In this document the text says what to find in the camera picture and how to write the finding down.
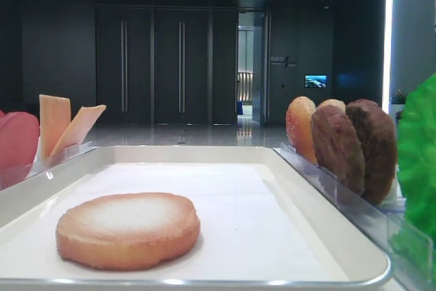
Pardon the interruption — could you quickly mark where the green lettuce leaf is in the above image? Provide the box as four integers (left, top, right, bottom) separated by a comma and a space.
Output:
392, 75, 435, 278

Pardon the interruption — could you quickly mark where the brown meat patty front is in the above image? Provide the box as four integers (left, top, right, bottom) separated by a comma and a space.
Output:
311, 105, 365, 196

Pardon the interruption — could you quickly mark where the brown meat patty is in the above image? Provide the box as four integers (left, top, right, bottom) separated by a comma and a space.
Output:
345, 99, 398, 204
311, 105, 365, 196

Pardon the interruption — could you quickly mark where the round bread slice on tray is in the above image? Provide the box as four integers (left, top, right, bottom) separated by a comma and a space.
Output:
55, 192, 200, 271

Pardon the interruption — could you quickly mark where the leaning cheese slice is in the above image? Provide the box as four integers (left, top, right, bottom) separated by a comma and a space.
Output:
50, 105, 106, 156

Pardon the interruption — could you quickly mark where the brown meat patty rear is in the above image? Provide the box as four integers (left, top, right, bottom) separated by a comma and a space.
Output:
345, 99, 398, 204

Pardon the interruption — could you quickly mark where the upright cheese slice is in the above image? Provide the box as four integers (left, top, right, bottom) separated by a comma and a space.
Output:
39, 94, 72, 159

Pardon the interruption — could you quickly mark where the red tomato slice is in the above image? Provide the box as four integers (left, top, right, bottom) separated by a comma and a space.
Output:
1, 112, 40, 170

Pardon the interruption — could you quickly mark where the orange bun slice front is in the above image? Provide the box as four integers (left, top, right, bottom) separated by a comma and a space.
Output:
285, 96, 317, 164

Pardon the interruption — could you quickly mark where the white rectangular tray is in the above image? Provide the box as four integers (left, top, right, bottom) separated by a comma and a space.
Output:
1, 146, 392, 290

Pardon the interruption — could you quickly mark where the tan bun slice behind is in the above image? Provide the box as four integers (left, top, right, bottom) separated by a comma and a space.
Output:
317, 99, 346, 112

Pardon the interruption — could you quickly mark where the potted plant with flowers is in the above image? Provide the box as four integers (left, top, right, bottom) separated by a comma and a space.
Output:
390, 89, 408, 105

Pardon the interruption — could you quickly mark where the clear acrylic left rack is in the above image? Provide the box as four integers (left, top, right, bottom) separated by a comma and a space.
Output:
1, 141, 93, 190

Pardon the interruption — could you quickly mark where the clear acrylic rack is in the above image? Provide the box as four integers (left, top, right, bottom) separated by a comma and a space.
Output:
279, 143, 435, 290
1, 141, 93, 190

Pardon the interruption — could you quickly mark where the clear acrylic right rack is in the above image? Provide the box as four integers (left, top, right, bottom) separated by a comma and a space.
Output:
279, 143, 435, 290

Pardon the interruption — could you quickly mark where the small wall screen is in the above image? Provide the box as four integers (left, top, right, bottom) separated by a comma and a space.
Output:
305, 75, 327, 89

